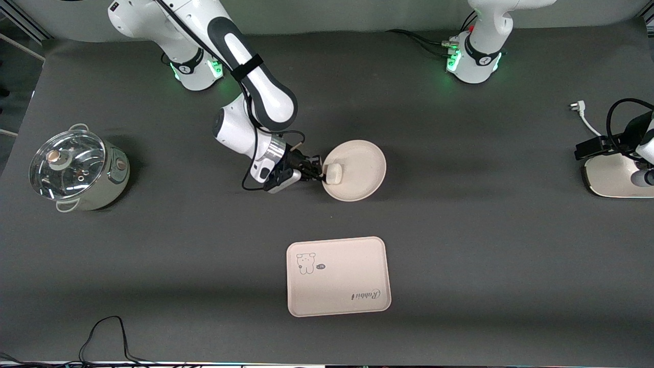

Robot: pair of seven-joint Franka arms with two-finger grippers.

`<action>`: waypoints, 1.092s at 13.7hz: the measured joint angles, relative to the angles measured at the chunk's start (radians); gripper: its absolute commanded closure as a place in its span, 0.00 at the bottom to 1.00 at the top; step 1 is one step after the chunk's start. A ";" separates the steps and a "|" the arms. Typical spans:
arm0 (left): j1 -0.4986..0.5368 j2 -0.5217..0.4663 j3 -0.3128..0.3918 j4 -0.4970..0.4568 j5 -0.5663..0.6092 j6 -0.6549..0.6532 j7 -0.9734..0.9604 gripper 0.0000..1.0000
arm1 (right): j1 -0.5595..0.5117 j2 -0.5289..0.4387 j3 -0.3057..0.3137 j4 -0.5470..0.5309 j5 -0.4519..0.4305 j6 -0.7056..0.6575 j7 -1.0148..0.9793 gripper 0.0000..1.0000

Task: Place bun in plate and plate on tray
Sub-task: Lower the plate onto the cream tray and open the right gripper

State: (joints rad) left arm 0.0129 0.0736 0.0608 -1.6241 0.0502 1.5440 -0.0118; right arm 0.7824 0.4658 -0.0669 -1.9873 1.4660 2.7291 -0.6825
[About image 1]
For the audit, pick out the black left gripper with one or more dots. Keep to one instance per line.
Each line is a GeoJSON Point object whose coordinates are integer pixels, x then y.
{"type": "Point", "coordinates": [594, 146]}

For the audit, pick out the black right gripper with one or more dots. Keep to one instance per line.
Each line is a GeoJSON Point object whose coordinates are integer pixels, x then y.
{"type": "Point", "coordinates": [298, 163]}

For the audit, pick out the white steamed bun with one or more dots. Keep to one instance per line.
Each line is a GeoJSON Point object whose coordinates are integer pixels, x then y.
{"type": "Point", "coordinates": [334, 174]}

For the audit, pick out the round cream plate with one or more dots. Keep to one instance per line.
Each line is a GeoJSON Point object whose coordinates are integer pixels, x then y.
{"type": "Point", "coordinates": [360, 171]}

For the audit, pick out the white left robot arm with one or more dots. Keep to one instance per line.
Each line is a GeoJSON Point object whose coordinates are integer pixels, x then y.
{"type": "Point", "coordinates": [477, 56]}

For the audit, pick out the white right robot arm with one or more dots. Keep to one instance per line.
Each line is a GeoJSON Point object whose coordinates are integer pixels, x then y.
{"type": "Point", "coordinates": [271, 97]}

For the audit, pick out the cream tray with rabbit print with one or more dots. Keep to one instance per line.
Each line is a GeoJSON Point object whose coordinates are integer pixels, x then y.
{"type": "Point", "coordinates": [340, 278]}

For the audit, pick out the cream appliance base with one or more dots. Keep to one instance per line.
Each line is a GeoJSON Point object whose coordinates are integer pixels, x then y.
{"type": "Point", "coordinates": [610, 179]}

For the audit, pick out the pale green electric pot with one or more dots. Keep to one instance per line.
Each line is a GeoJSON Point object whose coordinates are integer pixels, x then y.
{"type": "Point", "coordinates": [110, 181]}

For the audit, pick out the glass pot lid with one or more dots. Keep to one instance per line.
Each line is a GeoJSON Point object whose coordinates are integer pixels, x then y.
{"type": "Point", "coordinates": [66, 164]}

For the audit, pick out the aluminium frame rail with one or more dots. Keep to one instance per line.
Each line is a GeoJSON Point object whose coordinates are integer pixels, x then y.
{"type": "Point", "coordinates": [23, 23]}

